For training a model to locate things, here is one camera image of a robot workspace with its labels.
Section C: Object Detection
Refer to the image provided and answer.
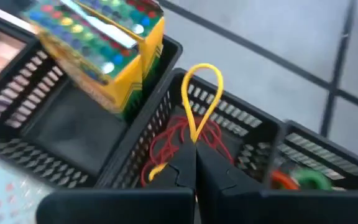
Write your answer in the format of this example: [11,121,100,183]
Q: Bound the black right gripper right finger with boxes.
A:
[196,143,272,224]

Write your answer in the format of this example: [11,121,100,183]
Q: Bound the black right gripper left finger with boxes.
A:
[147,141,198,191]

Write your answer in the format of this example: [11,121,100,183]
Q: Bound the red rubber band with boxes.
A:
[140,124,186,187]
[178,115,235,164]

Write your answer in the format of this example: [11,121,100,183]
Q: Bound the pile of red rubber bands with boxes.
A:
[140,115,198,187]

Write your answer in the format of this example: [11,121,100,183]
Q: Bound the orange spiral coil keyring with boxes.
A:
[270,169,301,190]

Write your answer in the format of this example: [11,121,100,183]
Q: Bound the yellow rubber band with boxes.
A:
[147,63,225,183]

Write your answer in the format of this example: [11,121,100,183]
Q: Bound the black plastic mesh basket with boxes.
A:
[96,67,287,191]
[0,9,185,190]
[264,119,358,191]

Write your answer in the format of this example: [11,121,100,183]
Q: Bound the green spiral coil keyring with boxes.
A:
[292,167,334,190]

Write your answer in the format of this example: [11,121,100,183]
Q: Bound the yellow green crayon box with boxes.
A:
[20,0,144,113]
[73,0,167,94]

